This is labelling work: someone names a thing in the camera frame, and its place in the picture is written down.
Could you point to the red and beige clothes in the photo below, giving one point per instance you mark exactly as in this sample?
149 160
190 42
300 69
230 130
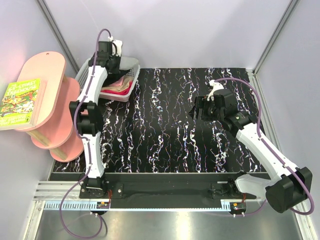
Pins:
121 87

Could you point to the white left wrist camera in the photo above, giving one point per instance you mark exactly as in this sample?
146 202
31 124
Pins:
116 46

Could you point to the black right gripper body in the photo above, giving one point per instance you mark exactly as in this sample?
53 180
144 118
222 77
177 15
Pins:
210 112

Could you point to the left orange connector board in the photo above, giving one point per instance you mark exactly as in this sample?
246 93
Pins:
104 204

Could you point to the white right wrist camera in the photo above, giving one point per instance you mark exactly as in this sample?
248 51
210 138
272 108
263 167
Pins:
215 86

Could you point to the pink tiered wooden shelf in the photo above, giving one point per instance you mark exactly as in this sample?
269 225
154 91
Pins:
54 130

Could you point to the orange connector board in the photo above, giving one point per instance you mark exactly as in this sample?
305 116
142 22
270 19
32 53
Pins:
238 206
104 204

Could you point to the aluminium frame rail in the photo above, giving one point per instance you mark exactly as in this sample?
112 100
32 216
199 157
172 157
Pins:
52 190

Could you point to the black t shirt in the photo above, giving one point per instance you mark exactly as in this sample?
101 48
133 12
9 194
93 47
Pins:
114 77

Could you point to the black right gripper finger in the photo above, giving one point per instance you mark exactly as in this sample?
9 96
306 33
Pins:
198 101
194 112

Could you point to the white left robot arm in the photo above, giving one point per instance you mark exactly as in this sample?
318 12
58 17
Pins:
87 118

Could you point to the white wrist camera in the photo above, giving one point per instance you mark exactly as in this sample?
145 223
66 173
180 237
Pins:
215 86
116 46

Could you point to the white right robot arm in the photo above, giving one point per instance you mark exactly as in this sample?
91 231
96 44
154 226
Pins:
287 185

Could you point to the white plastic laundry basket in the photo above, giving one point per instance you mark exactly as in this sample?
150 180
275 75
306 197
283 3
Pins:
82 75

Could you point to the right orange connector board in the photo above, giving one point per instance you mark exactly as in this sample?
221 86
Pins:
238 206

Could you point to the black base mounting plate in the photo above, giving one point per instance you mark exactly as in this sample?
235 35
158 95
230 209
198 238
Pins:
162 191

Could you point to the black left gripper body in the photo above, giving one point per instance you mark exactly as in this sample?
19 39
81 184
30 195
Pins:
116 61

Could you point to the grey t shirt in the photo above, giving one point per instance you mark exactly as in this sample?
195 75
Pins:
127 63

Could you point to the green treehouse book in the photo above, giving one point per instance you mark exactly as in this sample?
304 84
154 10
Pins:
21 104

